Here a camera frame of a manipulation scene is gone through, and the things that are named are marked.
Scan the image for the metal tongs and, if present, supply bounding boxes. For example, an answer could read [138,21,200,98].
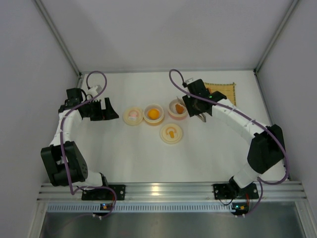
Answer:
[176,97,207,122]

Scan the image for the fried food piece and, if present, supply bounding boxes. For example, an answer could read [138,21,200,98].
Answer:
[175,104,185,114]

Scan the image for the cream lid orange handle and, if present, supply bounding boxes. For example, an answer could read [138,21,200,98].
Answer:
[160,123,183,144]

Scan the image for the round orange food piece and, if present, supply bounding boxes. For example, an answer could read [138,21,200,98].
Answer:
[148,108,160,120]

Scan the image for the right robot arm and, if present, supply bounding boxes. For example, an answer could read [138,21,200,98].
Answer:
[182,79,285,198]

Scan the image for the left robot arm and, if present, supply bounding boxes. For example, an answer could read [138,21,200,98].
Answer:
[41,86,119,187]

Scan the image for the pink lunch bowl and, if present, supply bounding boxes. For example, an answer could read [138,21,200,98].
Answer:
[168,98,188,120]

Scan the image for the orange lunch bowl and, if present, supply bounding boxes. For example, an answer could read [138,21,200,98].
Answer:
[143,104,165,126]

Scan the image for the bamboo mat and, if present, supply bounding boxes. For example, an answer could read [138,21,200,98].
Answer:
[204,82,236,105]

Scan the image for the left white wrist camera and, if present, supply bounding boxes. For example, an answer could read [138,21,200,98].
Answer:
[87,85,103,97]

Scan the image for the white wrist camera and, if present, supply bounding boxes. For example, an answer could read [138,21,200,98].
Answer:
[185,78,195,84]
[87,85,103,97]

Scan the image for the cream lid pink handle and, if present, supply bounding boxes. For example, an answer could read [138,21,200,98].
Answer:
[123,107,143,126]

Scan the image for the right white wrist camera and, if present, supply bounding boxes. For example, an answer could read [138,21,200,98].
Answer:
[185,78,195,84]

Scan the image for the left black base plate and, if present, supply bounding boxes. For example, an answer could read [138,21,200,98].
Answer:
[106,184,126,201]

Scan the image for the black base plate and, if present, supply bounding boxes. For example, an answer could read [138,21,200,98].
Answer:
[106,184,126,201]
[212,183,233,200]

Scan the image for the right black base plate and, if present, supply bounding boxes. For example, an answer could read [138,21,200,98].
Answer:
[212,183,233,200]

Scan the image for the aluminium mounting rail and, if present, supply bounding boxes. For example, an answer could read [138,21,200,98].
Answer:
[37,181,307,213]

